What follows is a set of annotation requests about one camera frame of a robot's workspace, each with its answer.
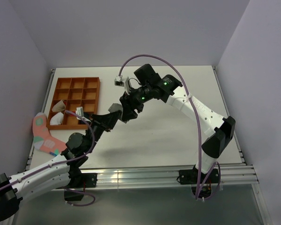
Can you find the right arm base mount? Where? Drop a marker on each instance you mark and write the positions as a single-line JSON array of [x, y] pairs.
[[190, 177]]

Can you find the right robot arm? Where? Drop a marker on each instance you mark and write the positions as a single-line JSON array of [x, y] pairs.
[[218, 129]]

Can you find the dark blue patterned sock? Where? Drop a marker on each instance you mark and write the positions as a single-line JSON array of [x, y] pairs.
[[82, 122]]

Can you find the white rolled sock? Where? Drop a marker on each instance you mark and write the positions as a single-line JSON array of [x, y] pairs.
[[57, 119]]

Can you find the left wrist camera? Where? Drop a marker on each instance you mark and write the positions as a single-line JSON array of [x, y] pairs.
[[79, 111]]

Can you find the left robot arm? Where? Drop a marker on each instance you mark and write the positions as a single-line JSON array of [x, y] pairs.
[[60, 172]]

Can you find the grey striped sock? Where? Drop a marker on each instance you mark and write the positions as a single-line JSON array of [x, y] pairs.
[[115, 107]]

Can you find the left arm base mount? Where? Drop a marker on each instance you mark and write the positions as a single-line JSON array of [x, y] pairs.
[[75, 189]]

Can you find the orange compartment tray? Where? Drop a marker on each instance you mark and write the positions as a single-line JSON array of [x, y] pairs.
[[74, 92]]

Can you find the pink green sock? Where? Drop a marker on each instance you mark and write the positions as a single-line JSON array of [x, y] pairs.
[[42, 139]]

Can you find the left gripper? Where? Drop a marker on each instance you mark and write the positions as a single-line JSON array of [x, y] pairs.
[[106, 122]]

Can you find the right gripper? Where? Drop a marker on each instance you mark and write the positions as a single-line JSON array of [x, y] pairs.
[[129, 105]]

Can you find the beige rolled sock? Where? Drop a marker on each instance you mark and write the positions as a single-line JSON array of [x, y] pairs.
[[59, 107]]

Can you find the aluminium frame rail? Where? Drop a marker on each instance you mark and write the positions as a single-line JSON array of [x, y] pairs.
[[161, 177]]

